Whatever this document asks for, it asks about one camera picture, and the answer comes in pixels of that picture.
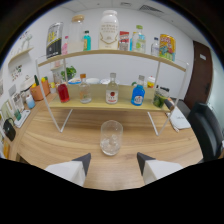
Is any white blue round tub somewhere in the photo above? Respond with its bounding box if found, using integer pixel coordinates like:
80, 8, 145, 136
67, 77, 83, 85

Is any orange pot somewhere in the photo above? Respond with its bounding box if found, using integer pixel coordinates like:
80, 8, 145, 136
29, 79, 51, 102

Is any large white bottle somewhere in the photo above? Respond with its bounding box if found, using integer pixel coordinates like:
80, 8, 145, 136
98, 9, 120, 51

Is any light blue cup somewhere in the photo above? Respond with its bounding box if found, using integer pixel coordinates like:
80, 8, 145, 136
25, 94, 36, 110

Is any wooden wall shelf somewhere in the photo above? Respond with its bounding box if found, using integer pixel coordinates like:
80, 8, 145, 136
7, 45, 35, 66

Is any clear bottle with green cap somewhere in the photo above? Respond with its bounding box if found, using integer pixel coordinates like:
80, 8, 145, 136
130, 24, 147, 54

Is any measuring cup with limes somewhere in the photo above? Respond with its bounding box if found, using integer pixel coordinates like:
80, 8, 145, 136
152, 85, 175, 111

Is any black chair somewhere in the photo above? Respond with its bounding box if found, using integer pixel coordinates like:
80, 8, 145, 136
186, 101, 224, 163

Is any small red white box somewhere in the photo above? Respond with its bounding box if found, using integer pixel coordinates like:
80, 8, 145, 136
118, 30, 131, 52

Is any black bag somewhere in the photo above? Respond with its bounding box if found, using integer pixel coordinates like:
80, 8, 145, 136
2, 117, 17, 142

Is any small teal bottle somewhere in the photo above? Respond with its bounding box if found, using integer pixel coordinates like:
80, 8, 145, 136
83, 30, 92, 52

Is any clear bottle with white cap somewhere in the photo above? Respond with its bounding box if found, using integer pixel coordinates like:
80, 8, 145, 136
105, 72, 120, 105

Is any clear bottle with orange cap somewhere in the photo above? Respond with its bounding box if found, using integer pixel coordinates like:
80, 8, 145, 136
78, 73, 93, 104

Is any white flat tray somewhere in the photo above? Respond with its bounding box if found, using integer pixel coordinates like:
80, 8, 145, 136
13, 109, 31, 129

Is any brown door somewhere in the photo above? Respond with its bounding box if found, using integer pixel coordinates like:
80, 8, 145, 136
183, 40, 214, 110

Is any white rack with wooden shelves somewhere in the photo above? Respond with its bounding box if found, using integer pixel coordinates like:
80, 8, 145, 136
35, 49, 190, 137

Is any small clear bottle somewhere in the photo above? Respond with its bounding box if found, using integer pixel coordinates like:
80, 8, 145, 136
150, 36, 161, 57

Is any green plant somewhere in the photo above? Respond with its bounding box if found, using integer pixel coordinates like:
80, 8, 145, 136
61, 65, 78, 81

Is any blue liquid bottle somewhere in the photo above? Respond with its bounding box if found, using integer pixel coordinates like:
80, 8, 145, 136
130, 74, 147, 107

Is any clear jar with cork lid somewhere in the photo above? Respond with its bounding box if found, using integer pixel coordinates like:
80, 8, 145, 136
67, 14, 85, 54

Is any white notebook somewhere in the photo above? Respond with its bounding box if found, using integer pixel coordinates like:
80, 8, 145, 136
167, 105, 192, 131

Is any clear glass with ice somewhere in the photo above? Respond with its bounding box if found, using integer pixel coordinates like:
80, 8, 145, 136
99, 119, 124, 157

